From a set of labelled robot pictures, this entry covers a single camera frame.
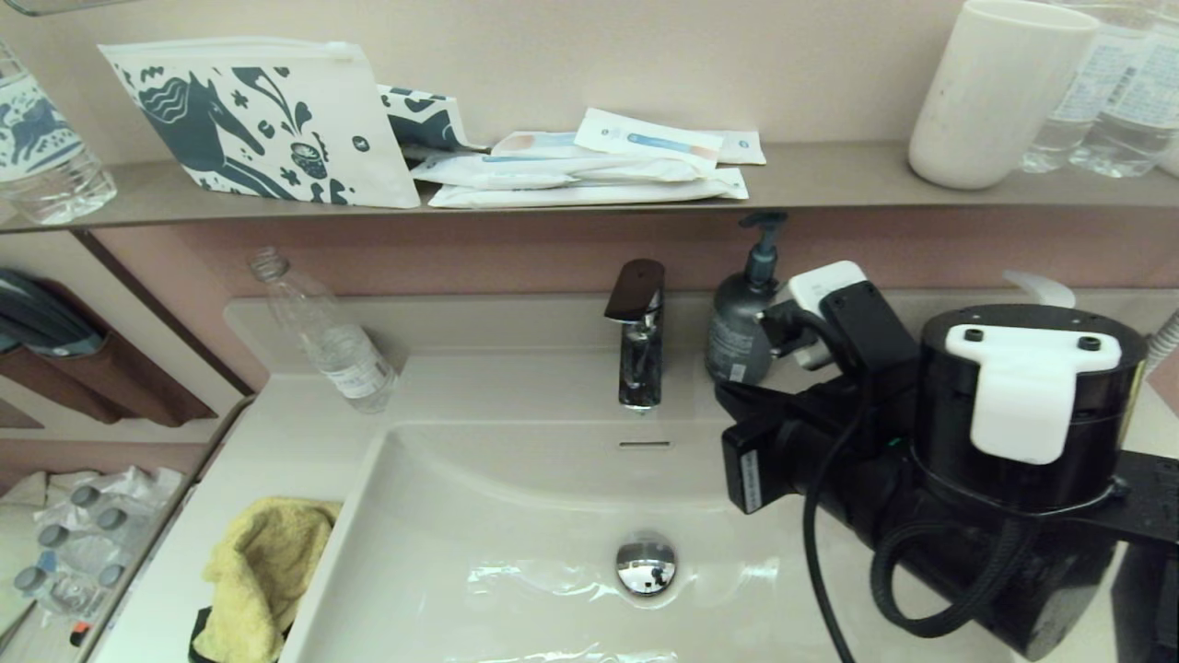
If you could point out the dark grey hair dryer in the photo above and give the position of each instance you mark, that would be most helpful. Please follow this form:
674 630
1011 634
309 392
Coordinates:
46 318

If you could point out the white plastic cup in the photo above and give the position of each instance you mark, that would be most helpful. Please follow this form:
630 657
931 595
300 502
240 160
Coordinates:
990 101

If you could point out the water bottle blue print label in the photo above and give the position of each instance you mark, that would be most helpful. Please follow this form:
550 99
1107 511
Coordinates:
41 157

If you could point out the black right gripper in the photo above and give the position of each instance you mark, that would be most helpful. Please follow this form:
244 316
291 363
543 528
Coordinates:
787 460

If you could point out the grey brown wall shelf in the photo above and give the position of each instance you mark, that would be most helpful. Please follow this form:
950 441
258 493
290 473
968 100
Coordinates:
829 180

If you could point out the chrome single lever faucet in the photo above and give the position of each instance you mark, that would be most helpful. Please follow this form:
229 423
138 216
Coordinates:
640 368

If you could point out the yellow cloth black edge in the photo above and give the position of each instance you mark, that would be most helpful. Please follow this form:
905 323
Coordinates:
267 571

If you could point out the small white sachet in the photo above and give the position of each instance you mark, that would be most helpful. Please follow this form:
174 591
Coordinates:
744 147

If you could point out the small white blue print pouch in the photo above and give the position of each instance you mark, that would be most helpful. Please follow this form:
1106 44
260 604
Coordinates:
424 120

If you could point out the white ceramic sink basin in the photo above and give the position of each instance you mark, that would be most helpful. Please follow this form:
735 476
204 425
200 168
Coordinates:
507 552

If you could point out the brown fabric holder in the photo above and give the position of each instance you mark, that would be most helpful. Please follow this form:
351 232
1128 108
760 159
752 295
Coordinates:
138 387

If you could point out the white pouch blue horse print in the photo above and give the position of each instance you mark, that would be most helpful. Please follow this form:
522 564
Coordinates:
276 120

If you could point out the small red black object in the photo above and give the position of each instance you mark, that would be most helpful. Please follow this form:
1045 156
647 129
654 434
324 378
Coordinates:
81 633

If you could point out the empty clear plastic bottle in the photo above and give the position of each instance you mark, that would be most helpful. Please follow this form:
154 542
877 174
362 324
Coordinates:
350 359

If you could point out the pink pump soap bottle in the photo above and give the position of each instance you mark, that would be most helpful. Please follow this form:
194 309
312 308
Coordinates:
1041 287

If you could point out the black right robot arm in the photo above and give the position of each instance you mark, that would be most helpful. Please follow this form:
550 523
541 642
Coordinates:
939 414

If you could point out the white sachet blue orange print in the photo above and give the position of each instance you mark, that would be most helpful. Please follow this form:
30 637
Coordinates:
645 138

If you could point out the white container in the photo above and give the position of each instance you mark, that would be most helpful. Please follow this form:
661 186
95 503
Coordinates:
1172 157

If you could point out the dark grey pump bottle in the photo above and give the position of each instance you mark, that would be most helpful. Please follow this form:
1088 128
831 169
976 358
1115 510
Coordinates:
737 331

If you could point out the long white sachet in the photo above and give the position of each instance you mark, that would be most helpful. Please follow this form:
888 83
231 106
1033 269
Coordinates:
589 195
553 171

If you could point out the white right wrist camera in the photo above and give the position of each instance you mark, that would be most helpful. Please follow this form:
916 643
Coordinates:
829 285

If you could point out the chrome sink drain stopper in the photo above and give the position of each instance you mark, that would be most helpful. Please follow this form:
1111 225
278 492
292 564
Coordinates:
645 564

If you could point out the water bottle white label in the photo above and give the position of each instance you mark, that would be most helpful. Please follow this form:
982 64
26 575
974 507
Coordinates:
1064 110
1138 110

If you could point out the white flat sachet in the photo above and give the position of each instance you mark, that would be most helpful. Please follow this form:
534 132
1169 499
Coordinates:
534 145

